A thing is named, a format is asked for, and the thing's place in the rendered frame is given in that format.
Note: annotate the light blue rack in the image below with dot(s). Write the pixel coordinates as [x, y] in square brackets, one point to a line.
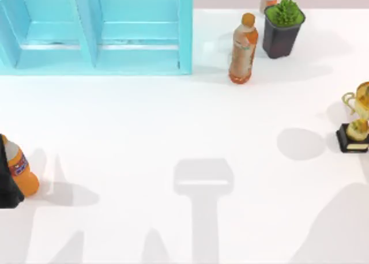
[138, 30]

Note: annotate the green plant in black pot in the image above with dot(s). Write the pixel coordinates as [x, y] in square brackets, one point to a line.
[281, 36]

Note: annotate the gold trophy on black base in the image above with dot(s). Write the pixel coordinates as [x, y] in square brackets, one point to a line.
[357, 125]

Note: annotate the tall orange tea bottle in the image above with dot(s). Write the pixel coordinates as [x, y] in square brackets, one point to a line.
[243, 53]

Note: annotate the white bottle with orange cap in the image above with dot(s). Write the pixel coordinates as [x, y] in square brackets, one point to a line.
[268, 0]

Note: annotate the orange soda bottle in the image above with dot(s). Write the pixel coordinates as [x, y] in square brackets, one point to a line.
[24, 174]

